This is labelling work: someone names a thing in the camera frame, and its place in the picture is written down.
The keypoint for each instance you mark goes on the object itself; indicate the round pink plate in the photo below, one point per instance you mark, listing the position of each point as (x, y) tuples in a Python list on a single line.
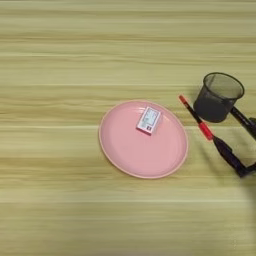
[(133, 153)]

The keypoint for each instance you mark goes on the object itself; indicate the small white and red box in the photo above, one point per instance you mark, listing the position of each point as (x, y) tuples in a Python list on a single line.
[(148, 120)]

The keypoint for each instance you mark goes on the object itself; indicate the black mesh pen cup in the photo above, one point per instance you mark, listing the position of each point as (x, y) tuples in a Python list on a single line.
[(210, 106)]

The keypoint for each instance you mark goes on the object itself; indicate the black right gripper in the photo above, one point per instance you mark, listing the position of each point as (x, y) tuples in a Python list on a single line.
[(252, 167)]

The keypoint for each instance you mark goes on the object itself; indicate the red and black marker pen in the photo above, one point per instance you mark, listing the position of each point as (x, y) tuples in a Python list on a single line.
[(195, 115)]

